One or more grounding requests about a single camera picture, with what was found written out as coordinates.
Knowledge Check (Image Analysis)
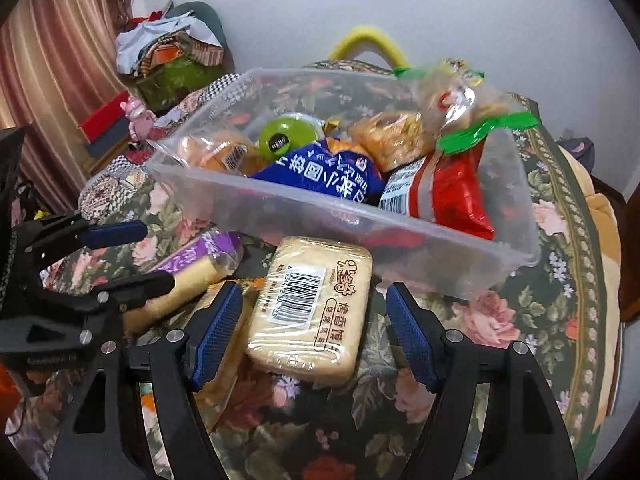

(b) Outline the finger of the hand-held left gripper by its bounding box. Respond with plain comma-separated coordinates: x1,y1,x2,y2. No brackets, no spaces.
45,271,177,346
15,212,150,263

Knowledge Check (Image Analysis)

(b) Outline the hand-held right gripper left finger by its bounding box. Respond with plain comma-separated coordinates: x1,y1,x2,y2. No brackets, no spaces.
47,281,246,480

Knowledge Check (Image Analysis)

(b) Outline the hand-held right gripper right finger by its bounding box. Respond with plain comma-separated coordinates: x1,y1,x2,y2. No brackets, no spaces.
385,281,577,480

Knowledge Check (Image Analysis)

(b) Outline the purple label bread pack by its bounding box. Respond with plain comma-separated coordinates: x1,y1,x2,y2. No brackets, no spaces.
122,230,244,338

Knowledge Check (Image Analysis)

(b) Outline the beige bun pack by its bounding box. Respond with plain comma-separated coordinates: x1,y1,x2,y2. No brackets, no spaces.
245,236,374,387

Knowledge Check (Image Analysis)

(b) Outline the orange ball snack bag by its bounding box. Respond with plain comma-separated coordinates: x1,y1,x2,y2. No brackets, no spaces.
177,130,261,176

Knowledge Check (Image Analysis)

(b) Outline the clear plastic storage box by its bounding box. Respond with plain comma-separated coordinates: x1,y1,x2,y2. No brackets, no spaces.
147,66,542,306

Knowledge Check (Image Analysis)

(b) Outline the red snack packet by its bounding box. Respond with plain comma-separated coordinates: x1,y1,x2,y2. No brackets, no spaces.
377,152,497,241

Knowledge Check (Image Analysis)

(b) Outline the green jelly cup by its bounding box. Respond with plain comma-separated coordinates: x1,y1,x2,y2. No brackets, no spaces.
258,115,313,163

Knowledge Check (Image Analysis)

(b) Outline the blue snack packet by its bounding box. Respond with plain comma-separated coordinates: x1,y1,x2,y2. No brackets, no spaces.
250,140,386,206

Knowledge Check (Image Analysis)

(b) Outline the golden brown cake pack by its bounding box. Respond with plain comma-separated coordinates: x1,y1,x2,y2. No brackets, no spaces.
350,112,436,171

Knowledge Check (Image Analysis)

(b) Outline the green seal cookie bag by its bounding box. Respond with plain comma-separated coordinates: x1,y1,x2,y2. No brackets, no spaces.
395,60,542,156

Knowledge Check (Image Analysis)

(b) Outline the long golden bar pack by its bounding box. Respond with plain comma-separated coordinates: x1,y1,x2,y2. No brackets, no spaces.
192,282,257,411

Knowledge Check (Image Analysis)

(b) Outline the checkered patchwork quilt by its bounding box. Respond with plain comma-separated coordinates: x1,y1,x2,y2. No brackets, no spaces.
80,72,241,221

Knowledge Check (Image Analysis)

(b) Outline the orange plastic item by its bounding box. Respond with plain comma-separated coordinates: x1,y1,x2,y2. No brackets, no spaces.
0,365,21,411

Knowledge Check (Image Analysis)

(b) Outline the dark grey box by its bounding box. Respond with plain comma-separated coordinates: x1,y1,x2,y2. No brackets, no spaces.
85,125,136,158

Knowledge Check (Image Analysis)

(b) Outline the pink plush toy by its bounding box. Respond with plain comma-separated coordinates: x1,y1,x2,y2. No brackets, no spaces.
120,97,157,143

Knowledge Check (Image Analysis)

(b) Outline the red box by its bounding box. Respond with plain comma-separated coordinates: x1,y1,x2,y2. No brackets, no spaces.
80,91,132,141

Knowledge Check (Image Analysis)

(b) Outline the striped brown curtain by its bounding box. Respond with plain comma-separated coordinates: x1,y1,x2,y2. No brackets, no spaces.
0,0,136,211

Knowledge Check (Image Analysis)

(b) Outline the pile of clothes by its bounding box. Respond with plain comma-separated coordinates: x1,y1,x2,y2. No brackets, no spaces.
116,10,226,81

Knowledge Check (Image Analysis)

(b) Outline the grey green chair back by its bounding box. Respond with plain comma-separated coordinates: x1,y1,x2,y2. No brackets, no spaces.
165,2,236,76

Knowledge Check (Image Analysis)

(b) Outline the grey backpack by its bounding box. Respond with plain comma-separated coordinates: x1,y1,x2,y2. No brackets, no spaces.
557,135,598,181

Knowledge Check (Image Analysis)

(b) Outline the yellow foam tube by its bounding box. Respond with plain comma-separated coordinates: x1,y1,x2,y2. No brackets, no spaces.
327,25,411,68

